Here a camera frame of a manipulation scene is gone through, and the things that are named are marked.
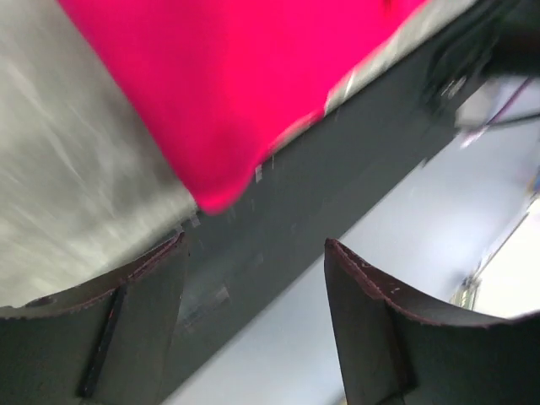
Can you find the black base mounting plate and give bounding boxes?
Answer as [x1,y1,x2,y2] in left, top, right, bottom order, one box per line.
[159,0,540,405]

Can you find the red t-shirt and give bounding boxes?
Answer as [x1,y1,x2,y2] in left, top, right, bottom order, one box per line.
[61,0,421,213]

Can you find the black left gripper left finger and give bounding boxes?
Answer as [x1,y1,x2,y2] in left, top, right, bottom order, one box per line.
[1,233,187,404]

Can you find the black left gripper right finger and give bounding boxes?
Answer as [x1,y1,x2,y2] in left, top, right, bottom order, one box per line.
[324,239,539,405]

